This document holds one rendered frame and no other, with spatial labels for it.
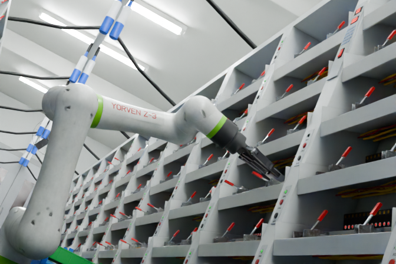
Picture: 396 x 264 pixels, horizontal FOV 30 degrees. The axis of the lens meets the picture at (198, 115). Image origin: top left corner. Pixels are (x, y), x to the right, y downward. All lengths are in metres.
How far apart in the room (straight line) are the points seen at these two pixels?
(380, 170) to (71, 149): 0.91
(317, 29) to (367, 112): 1.08
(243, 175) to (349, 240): 1.18
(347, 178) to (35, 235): 0.88
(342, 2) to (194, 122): 0.75
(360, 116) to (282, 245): 0.41
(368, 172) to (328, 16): 1.20
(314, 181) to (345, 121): 0.19
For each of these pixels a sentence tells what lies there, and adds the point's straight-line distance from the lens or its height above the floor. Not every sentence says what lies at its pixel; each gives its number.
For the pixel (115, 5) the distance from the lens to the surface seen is 4.88.
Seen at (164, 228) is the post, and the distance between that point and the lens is 3.46.
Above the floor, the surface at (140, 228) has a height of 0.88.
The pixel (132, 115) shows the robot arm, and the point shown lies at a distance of 2.43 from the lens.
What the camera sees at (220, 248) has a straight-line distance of 2.54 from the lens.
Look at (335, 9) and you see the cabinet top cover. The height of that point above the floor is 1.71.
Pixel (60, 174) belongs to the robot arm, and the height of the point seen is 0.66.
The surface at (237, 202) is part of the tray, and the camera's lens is 2.61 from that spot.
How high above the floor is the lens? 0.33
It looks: 17 degrees up
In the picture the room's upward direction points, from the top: 25 degrees clockwise
